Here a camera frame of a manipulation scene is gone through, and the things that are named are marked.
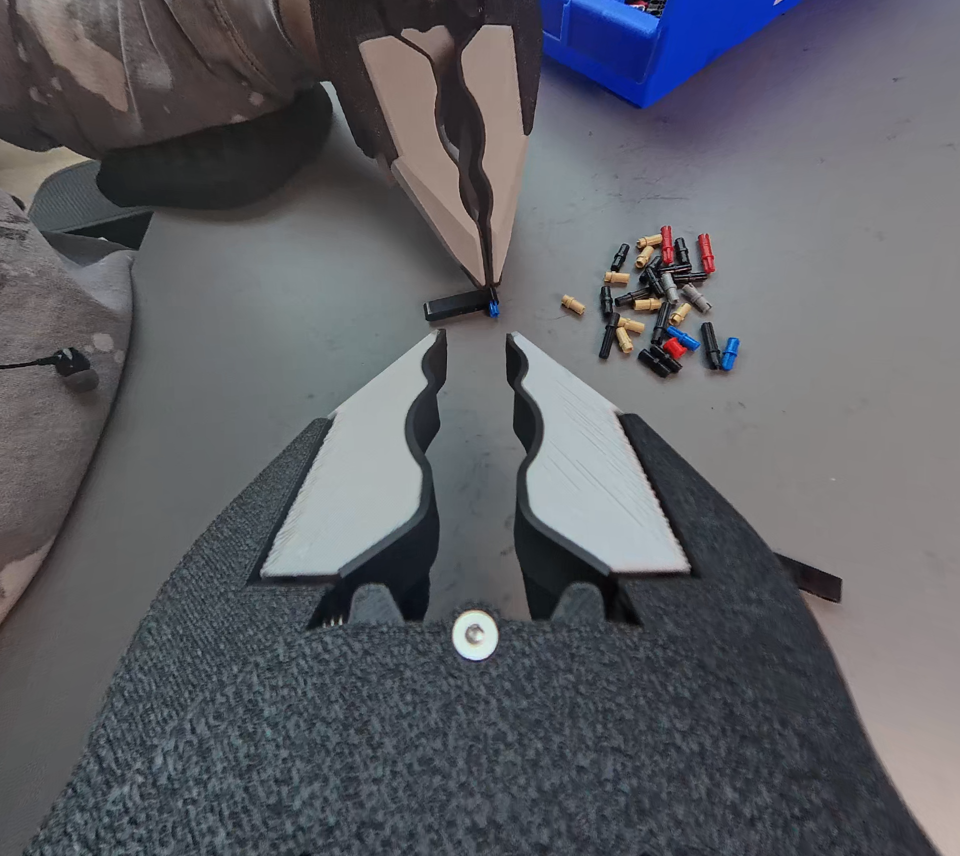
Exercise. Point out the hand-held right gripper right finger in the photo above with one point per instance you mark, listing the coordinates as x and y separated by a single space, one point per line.
600 496

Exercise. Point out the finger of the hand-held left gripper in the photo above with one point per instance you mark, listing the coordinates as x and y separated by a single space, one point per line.
499 105
412 143

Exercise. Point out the short black holed brick beam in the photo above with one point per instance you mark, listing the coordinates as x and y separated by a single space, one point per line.
454 307

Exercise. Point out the person's left forearm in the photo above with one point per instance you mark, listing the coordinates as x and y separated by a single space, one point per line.
150 30

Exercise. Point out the black chair armrest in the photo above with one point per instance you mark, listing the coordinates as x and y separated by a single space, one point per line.
225 158

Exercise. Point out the grey desk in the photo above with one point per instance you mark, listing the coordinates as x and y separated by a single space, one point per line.
750 158

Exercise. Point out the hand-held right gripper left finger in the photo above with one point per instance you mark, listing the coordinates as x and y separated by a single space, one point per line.
352 496

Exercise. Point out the blue plastic bin white tag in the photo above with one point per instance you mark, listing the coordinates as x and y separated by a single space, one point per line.
600 45

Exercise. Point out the black brick subassembly with pins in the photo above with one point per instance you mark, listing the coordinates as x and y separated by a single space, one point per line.
814 578

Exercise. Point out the pile of small connector pins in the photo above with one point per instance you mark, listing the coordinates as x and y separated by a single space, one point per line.
667 244

